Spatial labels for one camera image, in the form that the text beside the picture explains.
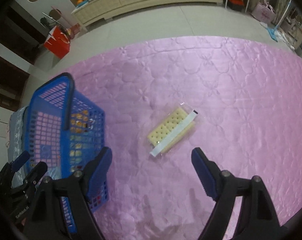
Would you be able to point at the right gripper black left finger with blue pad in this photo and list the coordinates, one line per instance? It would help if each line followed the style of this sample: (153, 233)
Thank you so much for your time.
(46, 219)

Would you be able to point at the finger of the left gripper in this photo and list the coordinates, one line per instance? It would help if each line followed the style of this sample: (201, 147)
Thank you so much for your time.
(31, 180)
(11, 168)

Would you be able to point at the grey blue folded blanket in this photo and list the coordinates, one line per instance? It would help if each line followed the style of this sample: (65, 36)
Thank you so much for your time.
(16, 133)

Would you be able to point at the blue plastic basket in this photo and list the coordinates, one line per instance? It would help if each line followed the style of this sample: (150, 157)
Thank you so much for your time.
(66, 131)

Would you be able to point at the pink quilted table cloth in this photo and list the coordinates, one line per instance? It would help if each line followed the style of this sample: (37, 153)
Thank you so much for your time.
(249, 95)

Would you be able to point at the clear packed soda crackers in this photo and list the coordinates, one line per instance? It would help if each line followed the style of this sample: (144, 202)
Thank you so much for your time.
(175, 126)

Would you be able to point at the red paper bag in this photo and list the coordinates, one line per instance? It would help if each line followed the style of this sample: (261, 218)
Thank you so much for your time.
(57, 43)

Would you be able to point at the broom and mop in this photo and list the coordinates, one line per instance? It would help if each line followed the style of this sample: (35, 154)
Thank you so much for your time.
(56, 16)

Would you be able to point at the pink gift bag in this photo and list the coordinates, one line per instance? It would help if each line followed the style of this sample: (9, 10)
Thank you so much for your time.
(264, 12)

